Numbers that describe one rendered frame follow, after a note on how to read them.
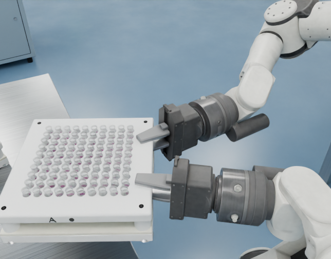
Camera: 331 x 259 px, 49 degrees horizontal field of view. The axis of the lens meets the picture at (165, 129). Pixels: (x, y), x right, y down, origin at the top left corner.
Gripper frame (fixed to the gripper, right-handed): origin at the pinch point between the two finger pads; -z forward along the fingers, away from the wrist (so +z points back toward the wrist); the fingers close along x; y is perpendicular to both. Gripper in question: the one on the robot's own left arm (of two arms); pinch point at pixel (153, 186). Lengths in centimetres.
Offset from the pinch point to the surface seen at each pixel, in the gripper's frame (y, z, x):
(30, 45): 214, -134, 89
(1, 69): 201, -156, 106
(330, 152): 107, 76, 79
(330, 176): 104, 80, 93
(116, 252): -2.1, -6.8, 18.1
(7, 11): 208, -143, 59
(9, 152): 22, -41, 19
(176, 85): 196, -12, 103
